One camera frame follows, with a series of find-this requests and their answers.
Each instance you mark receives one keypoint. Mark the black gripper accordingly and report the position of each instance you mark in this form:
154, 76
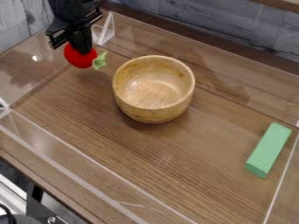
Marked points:
74, 33

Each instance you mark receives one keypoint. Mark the red plush fruit green leaf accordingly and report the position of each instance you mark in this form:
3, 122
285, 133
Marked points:
93, 59

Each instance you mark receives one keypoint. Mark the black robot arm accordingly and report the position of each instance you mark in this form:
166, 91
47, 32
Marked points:
74, 17

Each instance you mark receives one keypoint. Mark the wooden bowl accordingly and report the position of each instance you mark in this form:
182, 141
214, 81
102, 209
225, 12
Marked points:
154, 87

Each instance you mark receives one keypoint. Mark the green rectangular block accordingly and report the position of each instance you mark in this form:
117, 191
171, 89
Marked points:
269, 148

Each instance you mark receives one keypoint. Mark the clear acrylic corner bracket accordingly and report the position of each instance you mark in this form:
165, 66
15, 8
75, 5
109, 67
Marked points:
103, 32

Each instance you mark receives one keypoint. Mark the black table leg bracket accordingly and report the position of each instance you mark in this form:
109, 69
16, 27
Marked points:
46, 209

